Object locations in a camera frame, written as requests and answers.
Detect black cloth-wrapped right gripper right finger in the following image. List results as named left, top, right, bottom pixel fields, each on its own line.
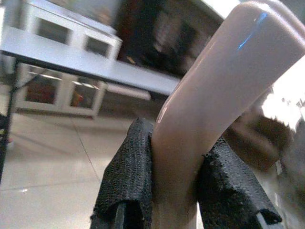
left=195, top=137, right=283, bottom=229

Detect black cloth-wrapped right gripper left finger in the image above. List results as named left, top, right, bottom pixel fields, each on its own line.
left=90, top=117, right=154, bottom=229

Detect beige plastic broom handle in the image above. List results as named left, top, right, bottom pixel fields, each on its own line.
left=151, top=0, right=305, bottom=229

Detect brown broom bristles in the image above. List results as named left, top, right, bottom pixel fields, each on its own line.
left=223, top=104, right=294, bottom=172

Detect white cabinet with glass doors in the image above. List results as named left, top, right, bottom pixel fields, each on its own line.
left=4, top=0, right=151, bottom=119

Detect white table with black legs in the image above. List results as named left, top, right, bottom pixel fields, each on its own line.
left=0, top=25, right=182, bottom=187

